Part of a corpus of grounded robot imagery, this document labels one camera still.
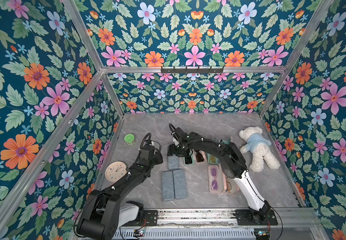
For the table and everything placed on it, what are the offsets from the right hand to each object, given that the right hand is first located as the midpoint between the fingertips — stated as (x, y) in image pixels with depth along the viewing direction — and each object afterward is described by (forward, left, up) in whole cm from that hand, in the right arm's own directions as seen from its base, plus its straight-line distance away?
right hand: (174, 151), depth 96 cm
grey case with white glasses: (-24, +1, 0) cm, 24 cm away
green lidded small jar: (+7, +31, +3) cm, 31 cm away
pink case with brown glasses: (-3, -17, -1) cm, 17 cm away
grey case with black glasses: (-5, -10, -4) cm, 11 cm away
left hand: (-4, +7, +5) cm, 10 cm away
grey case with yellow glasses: (-21, -5, -1) cm, 21 cm away
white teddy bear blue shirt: (+2, -52, +6) cm, 53 cm away
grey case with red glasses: (-9, 0, +1) cm, 9 cm away
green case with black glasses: (+9, -35, -1) cm, 36 cm away
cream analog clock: (-14, +34, 0) cm, 37 cm away
